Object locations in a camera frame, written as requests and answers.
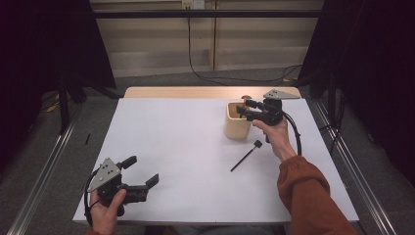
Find left hand-held gripper cable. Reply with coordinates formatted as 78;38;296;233
83;169;102;228

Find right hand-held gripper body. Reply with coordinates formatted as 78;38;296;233
251;88;301;127

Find person's right hand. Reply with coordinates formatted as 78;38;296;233
252;118;298;164

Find black stick with square head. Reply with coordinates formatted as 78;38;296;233
229;139;263;173

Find beige square cup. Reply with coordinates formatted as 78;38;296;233
224;101;254;141

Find long black wall cable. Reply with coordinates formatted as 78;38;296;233
187;8;304;86

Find aluminium floor rail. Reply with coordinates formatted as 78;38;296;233
312;100;398;235
6;107;86;235

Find hand-held gripper cable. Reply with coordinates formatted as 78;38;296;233
83;169;102;228
282;112;302;157

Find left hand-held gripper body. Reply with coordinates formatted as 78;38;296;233
86;157;151;217

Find light wooden table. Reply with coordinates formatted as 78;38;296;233
123;86;302;100

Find white table cover sheet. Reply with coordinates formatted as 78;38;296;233
71;97;360;226

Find person's left hand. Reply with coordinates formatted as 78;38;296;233
89;189;128;231

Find dark curtain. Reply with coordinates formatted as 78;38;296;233
0;0;117;177
298;0;415;187

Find white wall socket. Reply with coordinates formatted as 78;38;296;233
181;0;206;10

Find black stand post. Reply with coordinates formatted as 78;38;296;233
57;74;71;135

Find black horizontal bar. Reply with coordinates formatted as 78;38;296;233
92;9;322;19

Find right hand-held gripper cable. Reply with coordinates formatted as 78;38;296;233
282;112;302;157

